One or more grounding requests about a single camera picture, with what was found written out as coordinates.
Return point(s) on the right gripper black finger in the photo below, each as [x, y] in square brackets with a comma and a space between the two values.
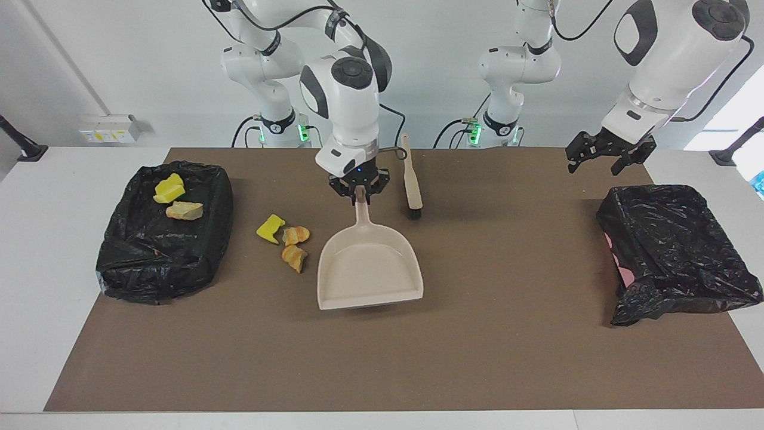
[343, 192]
[376, 188]

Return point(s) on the bin lined with black bag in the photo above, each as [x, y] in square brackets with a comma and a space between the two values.
[167, 257]

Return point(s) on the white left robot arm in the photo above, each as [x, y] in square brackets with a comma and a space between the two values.
[674, 54]

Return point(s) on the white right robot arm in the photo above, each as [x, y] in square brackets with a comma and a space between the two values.
[352, 119]

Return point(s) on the beige hand brush black bristles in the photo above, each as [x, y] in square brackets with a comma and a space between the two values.
[412, 185]

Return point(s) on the beige plastic dustpan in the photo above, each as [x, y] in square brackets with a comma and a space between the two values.
[370, 275]

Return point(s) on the notched yellow sponge piece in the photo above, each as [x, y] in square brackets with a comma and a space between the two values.
[270, 229]

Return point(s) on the orange striped croissant piece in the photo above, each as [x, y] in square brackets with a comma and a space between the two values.
[294, 258]
[295, 235]

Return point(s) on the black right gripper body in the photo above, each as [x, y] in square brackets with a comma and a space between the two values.
[358, 176]

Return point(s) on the blue object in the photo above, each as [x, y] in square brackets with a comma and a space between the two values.
[759, 184]

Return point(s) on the brown table mat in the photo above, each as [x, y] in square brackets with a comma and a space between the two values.
[382, 370]

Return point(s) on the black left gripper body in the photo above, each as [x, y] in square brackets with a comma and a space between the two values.
[621, 146]

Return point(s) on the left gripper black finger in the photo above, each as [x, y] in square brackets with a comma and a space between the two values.
[627, 162]
[582, 149]

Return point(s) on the large yellow sponge piece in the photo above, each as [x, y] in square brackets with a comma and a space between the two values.
[173, 181]

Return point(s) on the pink bin with black bag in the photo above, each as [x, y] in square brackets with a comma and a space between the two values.
[674, 251]

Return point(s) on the pale sliced bread loaf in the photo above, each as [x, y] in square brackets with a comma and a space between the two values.
[185, 211]

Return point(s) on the small yellow sponge piece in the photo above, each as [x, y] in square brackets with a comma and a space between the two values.
[167, 196]

